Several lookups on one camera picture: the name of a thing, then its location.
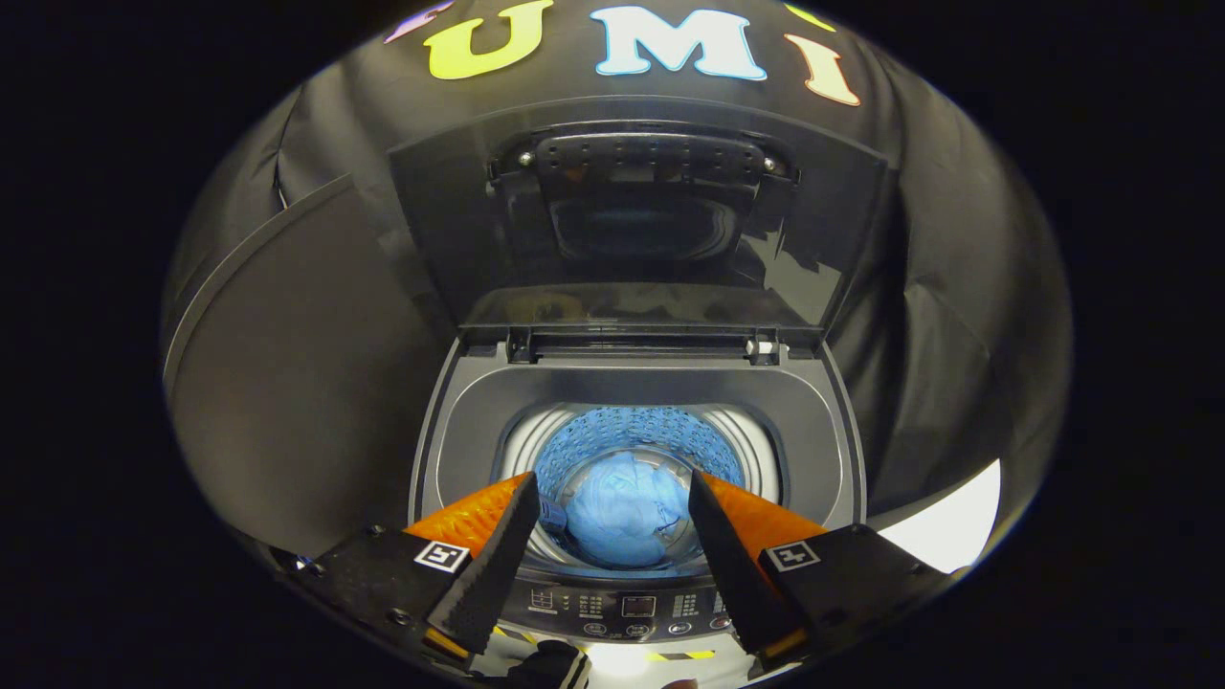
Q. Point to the yellow black floor tape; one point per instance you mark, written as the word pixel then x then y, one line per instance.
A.
pixel 681 655

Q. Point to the dark grey washing machine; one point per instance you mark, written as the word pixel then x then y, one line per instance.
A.
pixel 459 411

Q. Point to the black white striped shoe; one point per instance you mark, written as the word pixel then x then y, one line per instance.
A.
pixel 550 668

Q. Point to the light blue polo shirt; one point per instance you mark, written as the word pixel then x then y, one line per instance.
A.
pixel 622 507

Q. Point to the black backdrop cloth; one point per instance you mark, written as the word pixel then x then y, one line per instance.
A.
pixel 957 316

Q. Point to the white paper sheet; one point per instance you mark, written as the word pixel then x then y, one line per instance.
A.
pixel 947 526

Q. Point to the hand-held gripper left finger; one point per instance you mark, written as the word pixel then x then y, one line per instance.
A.
pixel 488 565

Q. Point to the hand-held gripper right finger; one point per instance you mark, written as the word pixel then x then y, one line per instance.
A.
pixel 732 565

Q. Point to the grey cabinet with beige doors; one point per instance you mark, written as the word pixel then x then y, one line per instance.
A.
pixel 287 383

